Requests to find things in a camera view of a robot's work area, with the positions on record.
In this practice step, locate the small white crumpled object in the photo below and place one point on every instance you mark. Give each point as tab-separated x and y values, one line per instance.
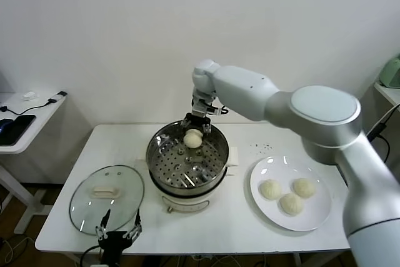
30	96

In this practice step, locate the stainless steel steamer basket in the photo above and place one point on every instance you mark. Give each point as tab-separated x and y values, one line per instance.
175	164

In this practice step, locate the pale green appliance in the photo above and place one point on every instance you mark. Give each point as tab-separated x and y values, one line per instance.
392	73

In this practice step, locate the white shelf table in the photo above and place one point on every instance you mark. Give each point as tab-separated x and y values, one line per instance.
389	95

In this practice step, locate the white electric cooker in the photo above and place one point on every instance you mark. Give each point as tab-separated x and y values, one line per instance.
187	204

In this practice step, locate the blue computer mouse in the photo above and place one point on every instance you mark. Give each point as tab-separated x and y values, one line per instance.
4	126

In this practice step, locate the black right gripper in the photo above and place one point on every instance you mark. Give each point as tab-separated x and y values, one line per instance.
197	119

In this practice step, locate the round glass pot lid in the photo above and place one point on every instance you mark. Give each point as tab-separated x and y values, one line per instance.
106	179

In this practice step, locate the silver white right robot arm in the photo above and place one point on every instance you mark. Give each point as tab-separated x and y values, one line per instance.
312	113

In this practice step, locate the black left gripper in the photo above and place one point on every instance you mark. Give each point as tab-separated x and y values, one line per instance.
114	242

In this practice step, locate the large white plate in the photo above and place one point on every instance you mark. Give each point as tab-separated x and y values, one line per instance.
312	217

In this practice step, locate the white side table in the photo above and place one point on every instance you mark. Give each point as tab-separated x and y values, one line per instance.
40	117

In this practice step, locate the white steamed baozi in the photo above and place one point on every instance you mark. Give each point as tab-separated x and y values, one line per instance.
270	189
192	140
291	204
303	187

